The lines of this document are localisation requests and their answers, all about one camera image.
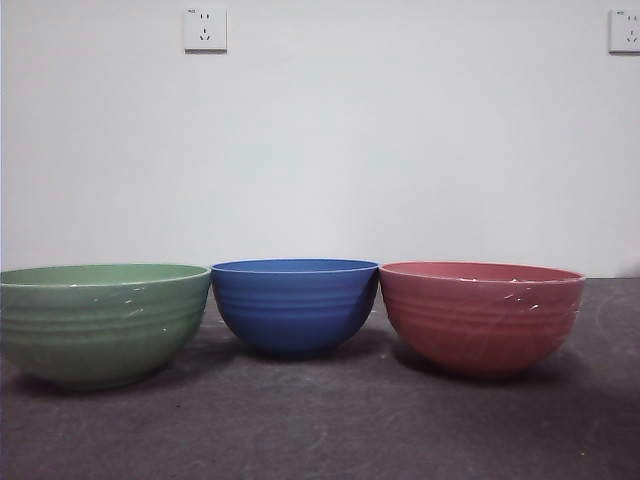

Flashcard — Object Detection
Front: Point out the white wall socket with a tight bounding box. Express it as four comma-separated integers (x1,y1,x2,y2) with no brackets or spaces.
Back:
608,8,640,56
183,6,228,54

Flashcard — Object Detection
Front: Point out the green ribbed bowl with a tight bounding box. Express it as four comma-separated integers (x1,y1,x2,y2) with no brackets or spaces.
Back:
0,263,212,392

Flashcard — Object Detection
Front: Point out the red ribbed bowl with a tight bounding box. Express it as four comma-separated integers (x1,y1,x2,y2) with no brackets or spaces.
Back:
378,260,587,380

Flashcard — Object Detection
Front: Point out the blue ribbed bowl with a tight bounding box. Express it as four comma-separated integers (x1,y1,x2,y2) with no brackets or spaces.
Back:
210,257,380,360

